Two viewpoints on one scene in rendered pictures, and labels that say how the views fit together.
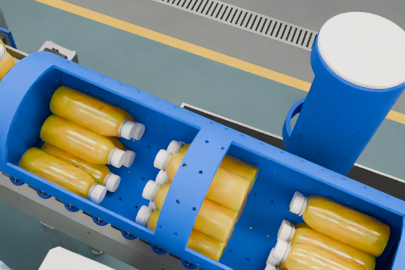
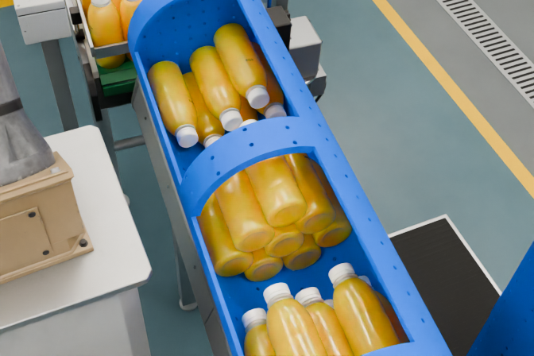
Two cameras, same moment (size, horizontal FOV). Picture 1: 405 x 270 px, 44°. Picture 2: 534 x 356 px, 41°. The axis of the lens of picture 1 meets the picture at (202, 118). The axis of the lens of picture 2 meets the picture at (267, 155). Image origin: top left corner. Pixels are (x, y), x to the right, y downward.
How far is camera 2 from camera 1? 0.57 m
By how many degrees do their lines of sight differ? 29
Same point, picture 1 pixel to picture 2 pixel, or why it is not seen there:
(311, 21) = not seen: outside the picture
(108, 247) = (173, 213)
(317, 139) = (516, 315)
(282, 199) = not seen: hidden behind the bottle
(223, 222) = (245, 221)
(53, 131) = (200, 59)
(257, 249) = not seen: hidden behind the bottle
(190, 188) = (230, 152)
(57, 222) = (156, 160)
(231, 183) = (279, 186)
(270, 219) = (328, 296)
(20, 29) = (349, 40)
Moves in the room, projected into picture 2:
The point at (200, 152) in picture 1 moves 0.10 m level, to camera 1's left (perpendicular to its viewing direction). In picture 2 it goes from (269, 129) to (230, 92)
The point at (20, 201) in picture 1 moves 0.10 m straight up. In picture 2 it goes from (146, 122) to (141, 90)
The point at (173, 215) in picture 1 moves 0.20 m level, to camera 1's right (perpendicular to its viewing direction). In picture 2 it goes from (200, 169) to (281, 257)
